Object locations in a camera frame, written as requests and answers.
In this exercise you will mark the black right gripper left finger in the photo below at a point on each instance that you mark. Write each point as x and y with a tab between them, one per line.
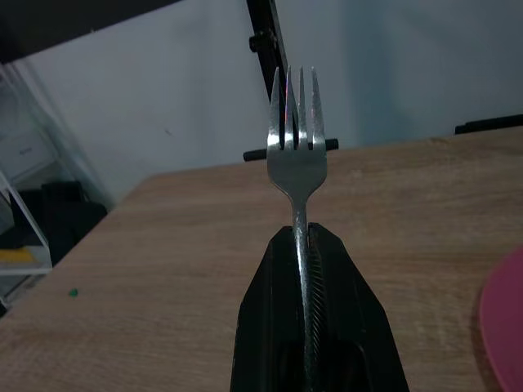
267	310

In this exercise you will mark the pink plastic plate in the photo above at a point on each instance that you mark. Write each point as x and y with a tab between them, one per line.
501	322

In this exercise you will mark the black stand foot bar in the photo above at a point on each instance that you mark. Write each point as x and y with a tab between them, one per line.
255	154

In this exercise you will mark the silver metal fork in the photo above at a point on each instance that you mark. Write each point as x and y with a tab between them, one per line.
295	171

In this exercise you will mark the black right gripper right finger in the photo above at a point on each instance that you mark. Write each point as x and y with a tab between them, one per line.
351	310

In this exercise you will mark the black metal stand pole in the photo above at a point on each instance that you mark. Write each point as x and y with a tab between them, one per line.
267	49

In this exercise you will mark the clear acrylic shelf rack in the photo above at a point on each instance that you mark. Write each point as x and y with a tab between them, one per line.
20	196

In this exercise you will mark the black flat bar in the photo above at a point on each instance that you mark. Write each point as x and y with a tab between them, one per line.
488	123

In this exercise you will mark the small green crumb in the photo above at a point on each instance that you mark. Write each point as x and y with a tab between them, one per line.
73	292

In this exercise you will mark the black bag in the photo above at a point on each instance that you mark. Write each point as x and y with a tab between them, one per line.
61	216

